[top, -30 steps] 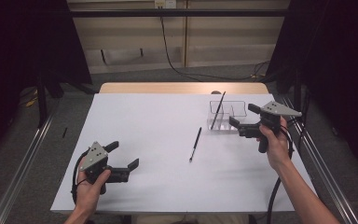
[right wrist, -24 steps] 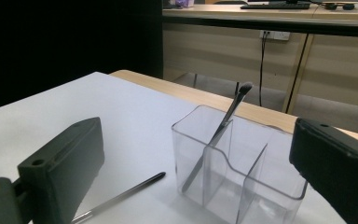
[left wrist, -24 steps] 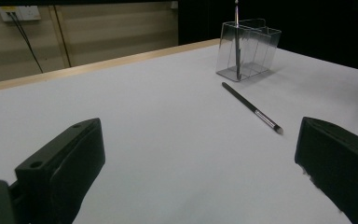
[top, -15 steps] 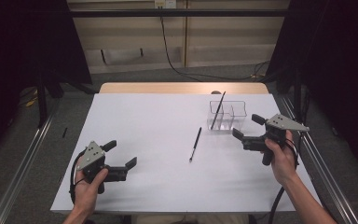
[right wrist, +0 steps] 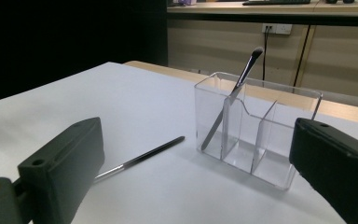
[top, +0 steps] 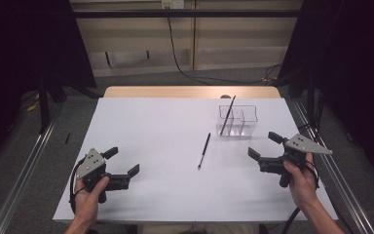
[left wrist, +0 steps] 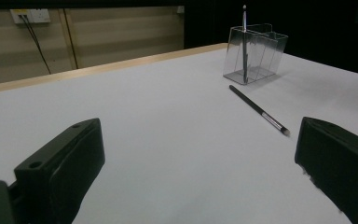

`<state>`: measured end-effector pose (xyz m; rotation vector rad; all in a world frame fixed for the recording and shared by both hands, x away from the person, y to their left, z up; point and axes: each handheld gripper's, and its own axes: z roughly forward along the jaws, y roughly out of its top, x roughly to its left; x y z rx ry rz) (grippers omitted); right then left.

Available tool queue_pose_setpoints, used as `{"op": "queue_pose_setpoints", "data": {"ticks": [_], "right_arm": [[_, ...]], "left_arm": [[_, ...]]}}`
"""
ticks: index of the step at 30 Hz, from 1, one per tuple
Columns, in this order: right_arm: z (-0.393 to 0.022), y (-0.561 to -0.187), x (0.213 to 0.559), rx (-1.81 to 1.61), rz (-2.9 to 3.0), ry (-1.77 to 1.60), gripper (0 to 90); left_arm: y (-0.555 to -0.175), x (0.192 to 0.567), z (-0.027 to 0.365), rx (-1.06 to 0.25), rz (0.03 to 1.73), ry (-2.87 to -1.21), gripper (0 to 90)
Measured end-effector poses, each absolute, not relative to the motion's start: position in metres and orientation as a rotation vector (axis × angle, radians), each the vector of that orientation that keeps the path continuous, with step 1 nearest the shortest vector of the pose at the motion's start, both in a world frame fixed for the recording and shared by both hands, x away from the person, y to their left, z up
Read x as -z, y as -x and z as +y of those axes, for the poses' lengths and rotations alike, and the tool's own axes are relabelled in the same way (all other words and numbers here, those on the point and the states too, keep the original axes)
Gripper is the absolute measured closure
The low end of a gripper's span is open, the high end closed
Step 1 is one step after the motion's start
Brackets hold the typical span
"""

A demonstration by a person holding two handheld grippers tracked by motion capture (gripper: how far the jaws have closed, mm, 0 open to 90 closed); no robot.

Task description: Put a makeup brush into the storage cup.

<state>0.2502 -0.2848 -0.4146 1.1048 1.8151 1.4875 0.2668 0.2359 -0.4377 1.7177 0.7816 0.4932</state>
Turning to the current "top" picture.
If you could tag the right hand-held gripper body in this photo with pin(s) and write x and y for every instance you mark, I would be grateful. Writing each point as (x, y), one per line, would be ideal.
(297, 151)

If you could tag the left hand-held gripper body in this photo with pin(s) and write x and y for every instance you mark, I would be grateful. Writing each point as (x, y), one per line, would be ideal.
(92, 167)

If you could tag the clear acrylic organizer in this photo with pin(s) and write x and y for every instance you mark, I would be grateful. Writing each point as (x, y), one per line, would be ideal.
(240, 130)

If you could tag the black makeup brush silver ferrule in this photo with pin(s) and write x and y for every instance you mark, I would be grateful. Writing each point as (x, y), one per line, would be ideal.
(228, 115)

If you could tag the thin black makeup brush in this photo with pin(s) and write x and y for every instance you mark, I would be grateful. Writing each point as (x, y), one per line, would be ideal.
(204, 150)

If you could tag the person's right hand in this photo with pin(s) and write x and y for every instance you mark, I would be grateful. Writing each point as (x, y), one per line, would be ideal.
(303, 185)

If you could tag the person's left hand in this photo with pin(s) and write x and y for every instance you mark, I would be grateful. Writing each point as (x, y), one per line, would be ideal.
(86, 204)

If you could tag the white table cover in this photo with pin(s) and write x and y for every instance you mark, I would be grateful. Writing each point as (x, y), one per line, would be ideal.
(162, 130)

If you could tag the dark round table grommet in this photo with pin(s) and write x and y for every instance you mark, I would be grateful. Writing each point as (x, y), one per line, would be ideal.
(224, 96)

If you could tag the black metal stand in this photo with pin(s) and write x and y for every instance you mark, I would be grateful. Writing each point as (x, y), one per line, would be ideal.
(43, 107)

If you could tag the wooden table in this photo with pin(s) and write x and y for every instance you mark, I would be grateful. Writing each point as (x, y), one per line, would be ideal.
(175, 92)

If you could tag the black curtain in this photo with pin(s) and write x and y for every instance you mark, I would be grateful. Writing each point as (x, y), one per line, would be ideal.
(354, 65)
(13, 48)

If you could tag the black horizontal bar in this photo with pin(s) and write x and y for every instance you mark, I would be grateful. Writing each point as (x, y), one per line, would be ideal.
(207, 13)

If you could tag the metal floor rail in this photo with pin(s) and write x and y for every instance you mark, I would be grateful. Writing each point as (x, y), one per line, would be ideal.
(357, 214)
(19, 182)

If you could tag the black wall bracket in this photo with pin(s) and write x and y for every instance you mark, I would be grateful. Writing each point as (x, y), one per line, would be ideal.
(108, 59)
(147, 54)

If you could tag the white wall outlet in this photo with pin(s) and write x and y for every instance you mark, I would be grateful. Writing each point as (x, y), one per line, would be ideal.
(175, 4)

